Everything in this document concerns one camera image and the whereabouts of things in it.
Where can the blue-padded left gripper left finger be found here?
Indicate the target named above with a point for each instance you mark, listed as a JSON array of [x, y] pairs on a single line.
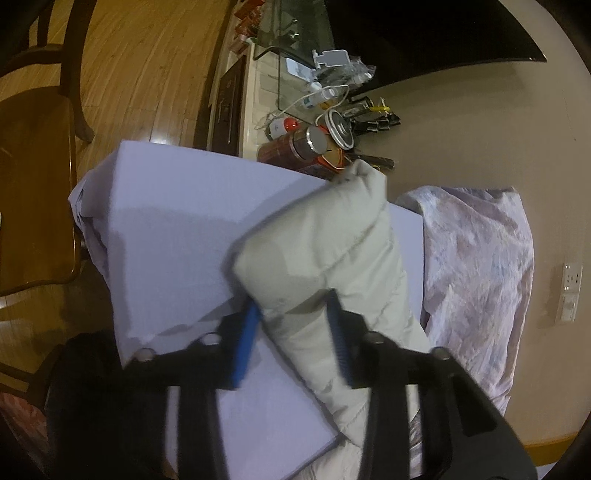
[[215, 361]]

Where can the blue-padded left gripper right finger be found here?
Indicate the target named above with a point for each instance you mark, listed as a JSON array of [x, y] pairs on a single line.
[[464, 436]]

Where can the light grey puffer jacket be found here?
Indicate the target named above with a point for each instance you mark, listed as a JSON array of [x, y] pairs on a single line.
[[338, 238]]

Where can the floral pink quilt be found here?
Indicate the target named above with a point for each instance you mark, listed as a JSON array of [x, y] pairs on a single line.
[[479, 269]]

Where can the wooden chair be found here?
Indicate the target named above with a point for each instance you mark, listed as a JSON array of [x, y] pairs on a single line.
[[39, 128]]

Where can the red metal tin can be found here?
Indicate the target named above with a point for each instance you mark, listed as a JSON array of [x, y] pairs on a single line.
[[295, 150]]

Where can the white wall socket panel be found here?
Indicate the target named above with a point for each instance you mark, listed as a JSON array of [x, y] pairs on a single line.
[[569, 292]]

